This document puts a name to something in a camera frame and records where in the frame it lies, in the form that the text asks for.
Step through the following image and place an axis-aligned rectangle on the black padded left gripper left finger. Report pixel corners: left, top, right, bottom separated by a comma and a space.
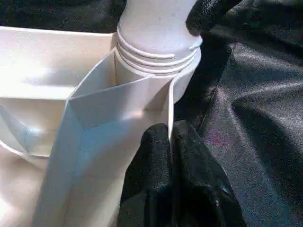
117, 124, 173, 227

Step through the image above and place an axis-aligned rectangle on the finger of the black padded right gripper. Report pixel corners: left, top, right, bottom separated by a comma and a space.
186, 0, 243, 36

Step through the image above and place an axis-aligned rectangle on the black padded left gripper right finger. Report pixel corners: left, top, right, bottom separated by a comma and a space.
170, 120, 247, 227

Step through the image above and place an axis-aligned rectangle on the white plastic table leg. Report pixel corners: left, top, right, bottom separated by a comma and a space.
116, 0, 203, 76

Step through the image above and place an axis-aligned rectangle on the white plastic table top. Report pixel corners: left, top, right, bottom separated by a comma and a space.
0, 26, 202, 227

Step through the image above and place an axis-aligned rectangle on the black work mat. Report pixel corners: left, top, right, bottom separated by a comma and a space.
0, 0, 303, 227

